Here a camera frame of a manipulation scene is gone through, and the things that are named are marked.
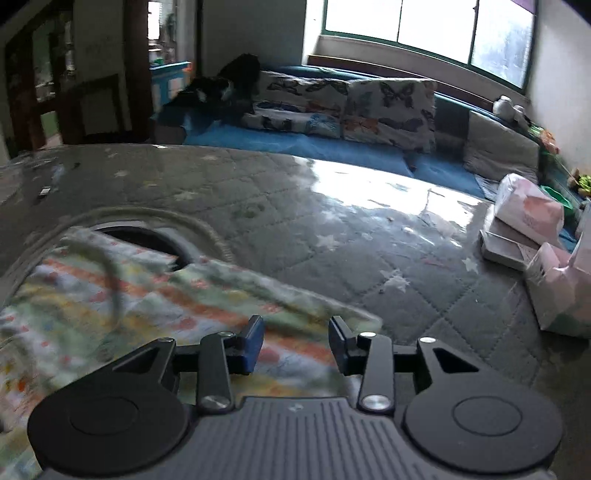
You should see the colourful patterned baby garment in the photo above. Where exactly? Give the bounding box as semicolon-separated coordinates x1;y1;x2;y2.
1;227;383;479

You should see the black clothes pile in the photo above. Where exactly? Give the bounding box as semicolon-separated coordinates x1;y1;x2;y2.
156;54;262;126

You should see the pink white tissue box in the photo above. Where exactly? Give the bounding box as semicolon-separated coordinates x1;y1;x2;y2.
525;230;591;339

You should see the flat grey book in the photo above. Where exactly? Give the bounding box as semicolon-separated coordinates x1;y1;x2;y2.
480;216;540;272

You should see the round recessed table stove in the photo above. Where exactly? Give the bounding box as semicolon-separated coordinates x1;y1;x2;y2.
68;207;236;272

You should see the pink tissue pack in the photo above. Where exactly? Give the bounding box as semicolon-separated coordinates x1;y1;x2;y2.
494;173;564;244

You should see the green plastic bowl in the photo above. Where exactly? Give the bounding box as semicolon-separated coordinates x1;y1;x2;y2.
541;185;575;217

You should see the blue bench cushion mat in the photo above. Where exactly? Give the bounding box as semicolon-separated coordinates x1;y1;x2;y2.
181;64;591;252

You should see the colourful toy pile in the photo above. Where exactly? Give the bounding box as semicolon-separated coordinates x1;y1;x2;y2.
567;168;591;198

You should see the grey plain cushion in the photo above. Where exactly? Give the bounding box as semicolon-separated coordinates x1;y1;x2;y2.
464;111;539;184

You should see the dark wooden chair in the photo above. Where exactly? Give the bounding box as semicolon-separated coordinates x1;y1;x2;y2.
56;74;127;145

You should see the butterfly pillow right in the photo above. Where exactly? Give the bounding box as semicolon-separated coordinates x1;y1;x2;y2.
342;78;437;153

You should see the butterfly pillow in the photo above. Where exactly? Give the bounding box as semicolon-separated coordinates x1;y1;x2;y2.
342;78;437;153
240;71;349;139

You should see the white plush toy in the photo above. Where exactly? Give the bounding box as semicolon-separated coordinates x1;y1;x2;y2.
493;95;526;122

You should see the blue white cabinet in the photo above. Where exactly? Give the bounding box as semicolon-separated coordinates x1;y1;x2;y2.
150;61;192;113

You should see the butterfly pillow left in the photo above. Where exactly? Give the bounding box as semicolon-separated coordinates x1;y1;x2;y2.
240;71;349;139

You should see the green framed window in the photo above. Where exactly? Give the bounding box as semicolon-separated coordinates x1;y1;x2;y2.
322;0;537;90

